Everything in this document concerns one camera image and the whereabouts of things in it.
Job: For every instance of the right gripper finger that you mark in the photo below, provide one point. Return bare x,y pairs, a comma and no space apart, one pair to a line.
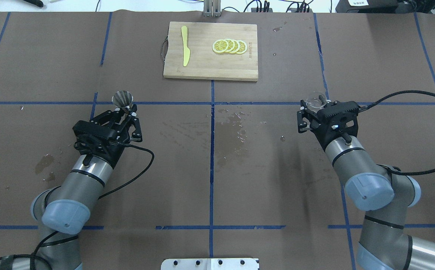
304,119
334,108

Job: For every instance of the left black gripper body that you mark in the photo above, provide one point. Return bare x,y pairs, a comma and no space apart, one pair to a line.
117,146

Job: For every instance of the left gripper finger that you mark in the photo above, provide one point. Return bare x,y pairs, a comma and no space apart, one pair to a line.
129,129
108,120

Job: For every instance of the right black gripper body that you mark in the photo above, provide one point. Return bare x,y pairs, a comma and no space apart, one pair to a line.
319,132

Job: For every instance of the steel cocktail shaker cup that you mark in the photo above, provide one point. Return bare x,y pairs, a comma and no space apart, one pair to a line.
123,100

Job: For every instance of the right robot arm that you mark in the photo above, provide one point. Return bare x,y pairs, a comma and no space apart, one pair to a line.
382,192

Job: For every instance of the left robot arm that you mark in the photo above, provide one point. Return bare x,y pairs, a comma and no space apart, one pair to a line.
62,212

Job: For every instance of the yellow plastic knife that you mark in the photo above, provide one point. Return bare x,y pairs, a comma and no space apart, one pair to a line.
186,50

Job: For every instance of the lemon slice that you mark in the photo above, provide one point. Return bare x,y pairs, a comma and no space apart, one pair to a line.
231,45
243,47
236,47
220,46

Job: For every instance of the wooden cutting board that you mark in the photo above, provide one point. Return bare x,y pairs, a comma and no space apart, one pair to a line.
204,63

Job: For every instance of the aluminium frame post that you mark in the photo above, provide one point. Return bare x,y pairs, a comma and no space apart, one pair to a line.
212,8

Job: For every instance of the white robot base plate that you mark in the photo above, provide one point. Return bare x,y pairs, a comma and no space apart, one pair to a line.
210,264

